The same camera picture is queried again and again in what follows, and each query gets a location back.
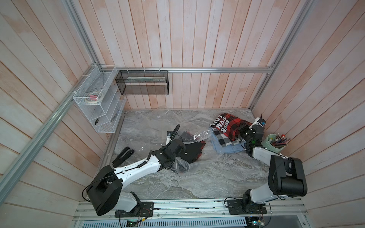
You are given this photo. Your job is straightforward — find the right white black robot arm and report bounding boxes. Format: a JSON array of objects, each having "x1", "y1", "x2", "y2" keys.
[{"x1": 239, "y1": 124, "x2": 308, "y2": 214}]

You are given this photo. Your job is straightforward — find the red black plaid shirt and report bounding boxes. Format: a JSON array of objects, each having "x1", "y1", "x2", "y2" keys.
[{"x1": 210, "y1": 113, "x2": 252, "y2": 141}]

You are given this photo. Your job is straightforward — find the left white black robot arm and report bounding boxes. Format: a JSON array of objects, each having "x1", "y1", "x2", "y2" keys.
[{"x1": 83, "y1": 124, "x2": 186, "y2": 216}]

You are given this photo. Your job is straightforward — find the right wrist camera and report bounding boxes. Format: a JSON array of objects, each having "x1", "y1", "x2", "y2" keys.
[{"x1": 250, "y1": 117, "x2": 266, "y2": 128}]

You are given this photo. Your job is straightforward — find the aluminium front rail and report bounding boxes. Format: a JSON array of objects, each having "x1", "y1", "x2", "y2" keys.
[{"x1": 72, "y1": 198, "x2": 308, "y2": 221}]

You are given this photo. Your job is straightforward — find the light blue shirt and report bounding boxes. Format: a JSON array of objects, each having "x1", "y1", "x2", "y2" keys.
[{"x1": 211, "y1": 130, "x2": 244, "y2": 154}]

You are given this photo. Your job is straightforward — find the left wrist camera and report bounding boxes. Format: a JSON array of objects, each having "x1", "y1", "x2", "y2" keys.
[{"x1": 166, "y1": 131, "x2": 173, "y2": 145}]

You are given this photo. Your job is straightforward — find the white wire shelf rack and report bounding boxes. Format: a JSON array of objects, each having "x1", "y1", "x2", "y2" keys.
[{"x1": 73, "y1": 65, "x2": 126, "y2": 133}]

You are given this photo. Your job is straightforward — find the dark folded shirt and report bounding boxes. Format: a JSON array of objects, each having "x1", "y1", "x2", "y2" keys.
[{"x1": 180, "y1": 131, "x2": 206, "y2": 163}]

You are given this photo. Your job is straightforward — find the black white plaid shirt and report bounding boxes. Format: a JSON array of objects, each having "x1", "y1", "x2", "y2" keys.
[{"x1": 213, "y1": 131, "x2": 242, "y2": 147}]

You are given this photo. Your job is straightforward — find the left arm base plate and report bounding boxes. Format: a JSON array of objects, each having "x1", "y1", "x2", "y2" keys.
[{"x1": 115, "y1": 201, "x2": 154, "y2": 218}]

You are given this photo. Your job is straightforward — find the aluminium wall frame rail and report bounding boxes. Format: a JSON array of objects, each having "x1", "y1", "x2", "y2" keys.
[{"x1": 1, "y1": 1, "x2": 306, "y2": 208}]

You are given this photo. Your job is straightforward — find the clear plastic vacuum bag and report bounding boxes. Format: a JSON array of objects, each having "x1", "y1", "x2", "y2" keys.
[{"x1": 133, "y1": 106, "x2": 257, "y2": 183}]

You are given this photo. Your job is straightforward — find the pens in cup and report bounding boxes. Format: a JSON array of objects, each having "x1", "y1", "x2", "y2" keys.
[{"x1": 269, "y1": 135, "x2": 291, "y2": 148}]

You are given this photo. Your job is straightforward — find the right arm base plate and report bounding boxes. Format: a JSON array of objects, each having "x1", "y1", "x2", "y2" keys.
[{"x1": 225, "y1": 199, "x2": 268, "y2": 215}]

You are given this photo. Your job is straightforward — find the green pen holder cup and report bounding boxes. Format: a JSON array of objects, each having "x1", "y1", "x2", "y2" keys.
[{"x1": 261, "y1": 134, "x2": 286, "y2": 154}]

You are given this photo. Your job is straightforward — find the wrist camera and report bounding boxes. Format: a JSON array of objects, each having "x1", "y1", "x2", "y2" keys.
[
  {"x1": 250, "y1": 117, "x2": 266, "y2": 128},
  {"x1": 166, "y1": 131, "x2": 173, "y2": 145}
]

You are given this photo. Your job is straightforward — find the tape roll on shelf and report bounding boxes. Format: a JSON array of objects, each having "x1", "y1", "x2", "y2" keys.
[{"x1": 85, "y1": 91, "x2": 104, "y2": 104}]

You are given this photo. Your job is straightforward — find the black flat clip tool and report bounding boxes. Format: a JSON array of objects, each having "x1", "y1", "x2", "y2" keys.
[{"x1": 112, "y1": 147, "x2": 135, "y2": 168}]

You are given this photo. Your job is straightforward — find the black mesh wall basket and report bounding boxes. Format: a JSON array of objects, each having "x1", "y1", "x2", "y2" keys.
[{"x1": 115, "y1": 70, "x2": 169, "y2": 96}]

